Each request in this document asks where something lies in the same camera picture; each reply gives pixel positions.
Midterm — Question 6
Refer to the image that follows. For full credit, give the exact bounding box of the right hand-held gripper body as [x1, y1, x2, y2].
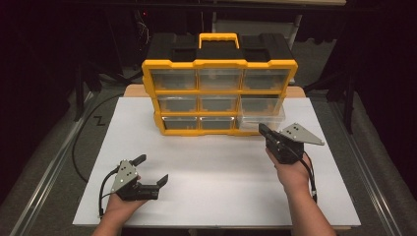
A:
[266, 122, 326, 165]

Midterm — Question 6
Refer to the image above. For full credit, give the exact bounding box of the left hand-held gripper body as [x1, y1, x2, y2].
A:
[110, 159, 161, 202]

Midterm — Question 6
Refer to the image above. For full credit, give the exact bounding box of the pulled-out clear plastic drawer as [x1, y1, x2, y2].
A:
[236, 96, 287, 133]

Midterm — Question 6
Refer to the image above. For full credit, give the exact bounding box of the yellow black drawer organizer cabinet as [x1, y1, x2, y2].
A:
[142, 32, 299, 137]

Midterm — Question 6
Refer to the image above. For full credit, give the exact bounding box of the person's right hand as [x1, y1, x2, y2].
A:
[266, 148, 312, 195]

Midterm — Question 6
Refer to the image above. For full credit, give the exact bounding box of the person's left hand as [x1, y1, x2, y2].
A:
[106, 194, 148, 221]

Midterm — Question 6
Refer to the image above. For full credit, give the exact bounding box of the black stand leg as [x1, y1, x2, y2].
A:
[73, 60, 102, 122]
[304, 70, 358, 135]

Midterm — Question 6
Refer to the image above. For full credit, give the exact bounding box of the set of clear cabinet drawers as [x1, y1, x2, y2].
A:
[150, 68, 291, 131]

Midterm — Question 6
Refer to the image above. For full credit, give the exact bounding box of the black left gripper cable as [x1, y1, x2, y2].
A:
[97, 167, 120, 218]

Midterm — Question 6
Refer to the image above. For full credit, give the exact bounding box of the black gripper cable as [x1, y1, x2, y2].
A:
[294, 146, 319, 204]
[97, 167, 120, 218]

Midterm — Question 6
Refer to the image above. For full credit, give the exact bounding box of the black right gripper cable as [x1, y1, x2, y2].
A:
[294, 146, 319, 204]

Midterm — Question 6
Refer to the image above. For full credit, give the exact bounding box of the black floor cable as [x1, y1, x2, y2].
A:
[72, 92, 126, 184]

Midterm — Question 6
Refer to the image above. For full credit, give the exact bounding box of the metal floor rail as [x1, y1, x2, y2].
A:
[9, 91, 96, 236]
[330, 101, 394, 236]

